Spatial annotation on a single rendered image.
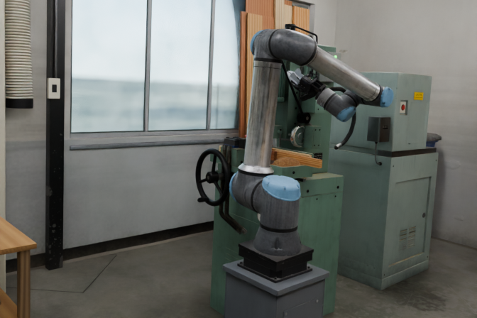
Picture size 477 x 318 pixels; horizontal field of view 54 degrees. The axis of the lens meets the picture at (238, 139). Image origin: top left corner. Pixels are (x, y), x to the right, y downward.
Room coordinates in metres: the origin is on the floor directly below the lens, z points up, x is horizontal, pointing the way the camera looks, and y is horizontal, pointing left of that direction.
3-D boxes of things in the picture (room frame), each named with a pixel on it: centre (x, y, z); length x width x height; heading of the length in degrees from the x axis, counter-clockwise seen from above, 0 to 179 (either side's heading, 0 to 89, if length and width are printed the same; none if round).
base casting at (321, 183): (2.62, -0.24, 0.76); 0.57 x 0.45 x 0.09; 128
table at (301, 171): (2.47, -0.07, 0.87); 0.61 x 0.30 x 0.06; 38
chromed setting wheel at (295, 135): (2.53, -0.33, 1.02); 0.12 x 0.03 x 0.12; 128
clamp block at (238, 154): (2.41, -0.01, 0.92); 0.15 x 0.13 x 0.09; 38
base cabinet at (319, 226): (2.62, -0.24, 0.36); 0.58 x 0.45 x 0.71; 128
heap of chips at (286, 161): (2.28, -0.24, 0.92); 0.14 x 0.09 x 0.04; 128
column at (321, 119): (2.73, -0.37, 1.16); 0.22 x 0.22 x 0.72; 38
